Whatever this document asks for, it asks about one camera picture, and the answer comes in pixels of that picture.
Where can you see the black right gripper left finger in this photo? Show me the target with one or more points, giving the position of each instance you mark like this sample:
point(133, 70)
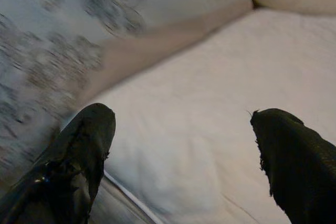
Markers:
point(78, 155)

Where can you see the white quilted mattress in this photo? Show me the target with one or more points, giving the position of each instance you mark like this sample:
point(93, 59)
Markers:
point(197, 103)

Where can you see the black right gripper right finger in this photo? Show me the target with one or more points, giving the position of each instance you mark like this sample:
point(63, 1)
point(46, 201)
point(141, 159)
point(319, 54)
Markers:
point(296, 163)

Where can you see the printed cushion beige border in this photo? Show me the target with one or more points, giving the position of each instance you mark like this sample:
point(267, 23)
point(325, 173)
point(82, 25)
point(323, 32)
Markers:
point(65, 24)

